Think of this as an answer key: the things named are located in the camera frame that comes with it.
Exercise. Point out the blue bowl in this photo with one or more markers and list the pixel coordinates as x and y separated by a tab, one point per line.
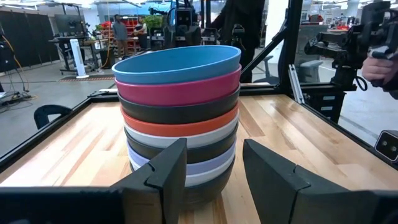
174	62

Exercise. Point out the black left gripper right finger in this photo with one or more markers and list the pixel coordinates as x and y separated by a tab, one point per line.
270	186

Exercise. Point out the red parts shelf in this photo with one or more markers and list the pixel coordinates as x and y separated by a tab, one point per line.
130	21

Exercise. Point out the silver bracket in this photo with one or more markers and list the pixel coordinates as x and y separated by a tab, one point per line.
296	84

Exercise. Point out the coral bowl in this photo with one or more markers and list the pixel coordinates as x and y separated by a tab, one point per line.
174	128

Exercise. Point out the person's hand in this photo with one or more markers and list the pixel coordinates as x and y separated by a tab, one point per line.
376	70

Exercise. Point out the grey table-level camera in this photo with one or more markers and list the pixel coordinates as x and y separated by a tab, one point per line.
387	146

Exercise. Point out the person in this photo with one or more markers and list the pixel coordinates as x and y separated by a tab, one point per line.
141	34
119	34
245	25

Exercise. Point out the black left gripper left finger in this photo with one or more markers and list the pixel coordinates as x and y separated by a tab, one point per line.
168	193

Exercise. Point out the black monitor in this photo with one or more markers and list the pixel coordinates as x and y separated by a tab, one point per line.
70	25

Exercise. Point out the magenta bowl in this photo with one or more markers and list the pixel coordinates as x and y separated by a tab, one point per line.
177	91

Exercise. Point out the green plant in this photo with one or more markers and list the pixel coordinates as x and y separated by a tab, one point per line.
154	21

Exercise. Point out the black aluminium table frame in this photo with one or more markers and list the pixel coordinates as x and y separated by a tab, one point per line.
292	46

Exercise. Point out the white tower fan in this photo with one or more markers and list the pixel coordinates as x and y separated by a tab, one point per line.
76	56

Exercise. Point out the black bin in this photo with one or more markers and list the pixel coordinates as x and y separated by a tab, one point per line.
107	59

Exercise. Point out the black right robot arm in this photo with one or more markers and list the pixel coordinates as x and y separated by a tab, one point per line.
210	37

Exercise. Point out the lavender bowl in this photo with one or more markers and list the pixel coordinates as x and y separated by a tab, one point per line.
202	168

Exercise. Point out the grey office chair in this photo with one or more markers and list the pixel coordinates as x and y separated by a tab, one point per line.
311	67

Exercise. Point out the black partition panel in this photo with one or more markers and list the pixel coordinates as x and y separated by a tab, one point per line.
28	37

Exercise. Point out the black standing desk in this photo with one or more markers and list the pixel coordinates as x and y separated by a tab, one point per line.
71	39

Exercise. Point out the floor power strip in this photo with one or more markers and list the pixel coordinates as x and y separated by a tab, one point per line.
15	97

